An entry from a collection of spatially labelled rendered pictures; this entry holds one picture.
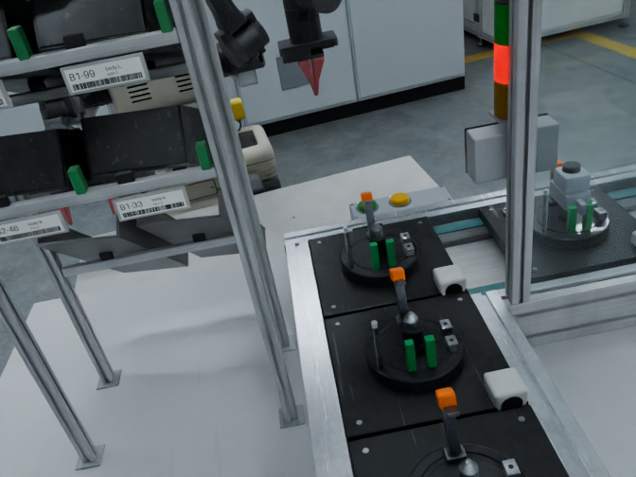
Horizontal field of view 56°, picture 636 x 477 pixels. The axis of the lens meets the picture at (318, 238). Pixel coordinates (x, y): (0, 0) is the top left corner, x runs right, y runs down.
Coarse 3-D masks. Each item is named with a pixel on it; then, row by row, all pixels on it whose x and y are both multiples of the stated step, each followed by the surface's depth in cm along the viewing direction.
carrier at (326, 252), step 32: (384, 224) 118; (416, 224) 116; (320, 256) 112; (352, 256) 107; (384, 256) 106; (416, 256) 104; (448, 256) 106; (320, 288) 104; (352, 288) 103; (384, 288) 102; (416, 288) 100; (448, 288) 98
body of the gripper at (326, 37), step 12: (288, 12) 101; (312, 12) 101; (288, 24) 102; (300, 24) 101; (312, 24) 101; (300, 36) 102; (312, 36) 102; (324, 36) 105; (336, 36) 103; (288, 48) 102; (300, 48) 102; (312, 48) 103
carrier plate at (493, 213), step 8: (480, 208) 118; (488, 208) 117; (496, 208) 117; (480, 216) 118; (488, 216) 115; (496, 216) 115; (488, 224) 113; (496, 224) 112; (504, 224) 112; (496, 232) 110; (504, 232) 110; (496, 240) 111; (504, 240) 108; (504, 248) 107
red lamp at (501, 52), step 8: (496, 48) 77; (504, 48) 76; (496, 56) 78; (504, 56) 76; (496, 64) 78; (504, 64) 77; (496, 72) 79; (504, 72) 78; (496, 80) 79; (504, 80) 78
